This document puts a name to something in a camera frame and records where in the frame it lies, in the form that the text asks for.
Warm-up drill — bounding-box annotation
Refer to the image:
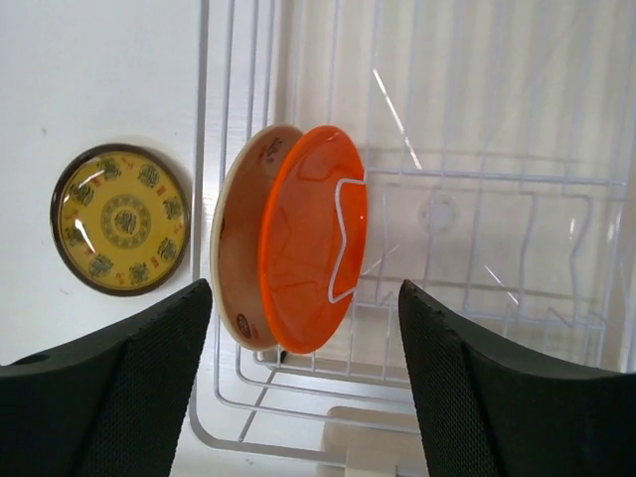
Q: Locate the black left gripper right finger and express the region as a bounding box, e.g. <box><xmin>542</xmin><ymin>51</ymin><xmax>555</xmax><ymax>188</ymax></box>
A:
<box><xmin>398</xmin><ymin>281</ymin><xmax>635</xmax><ymax>476</ymax></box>

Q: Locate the white wire dish rack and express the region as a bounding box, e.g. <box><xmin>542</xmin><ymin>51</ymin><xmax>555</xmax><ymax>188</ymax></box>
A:
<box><xmin>188</xmin><ymin>1</ymin><xmax>635</xmax><ymax>476</ymax></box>

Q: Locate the yellow patterned plate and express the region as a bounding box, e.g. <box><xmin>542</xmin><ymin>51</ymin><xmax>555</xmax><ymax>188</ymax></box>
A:
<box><xmin>50</xmin><ymin>143</ymin><xmax>191</xmax><ymax>297</ymax></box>

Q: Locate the orange plate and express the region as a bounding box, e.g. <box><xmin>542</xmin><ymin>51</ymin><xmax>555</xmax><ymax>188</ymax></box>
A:
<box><xmin>258</xmin><ymin>125</ymin><xmax>369</xmax><ymax>355</ymax></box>

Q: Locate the beige cutlery holder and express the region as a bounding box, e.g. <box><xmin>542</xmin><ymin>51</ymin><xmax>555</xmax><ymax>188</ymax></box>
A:
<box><xmin>321</xmin><ymin>406</ymin><xmax>428</xmax><ymax>476</ymax></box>

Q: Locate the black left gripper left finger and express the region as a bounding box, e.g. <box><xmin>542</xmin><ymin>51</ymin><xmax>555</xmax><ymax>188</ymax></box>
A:
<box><xmin>1</xmin><ymin>279</ymin><xmax>213</xmax><ymax>476</ymax></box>

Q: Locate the cream patterned plate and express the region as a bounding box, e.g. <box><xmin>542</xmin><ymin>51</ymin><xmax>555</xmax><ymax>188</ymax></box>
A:
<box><xmin>210</xmin><ymin>124</ymin><xmax>303</xmax><ymax>352</ymax></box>

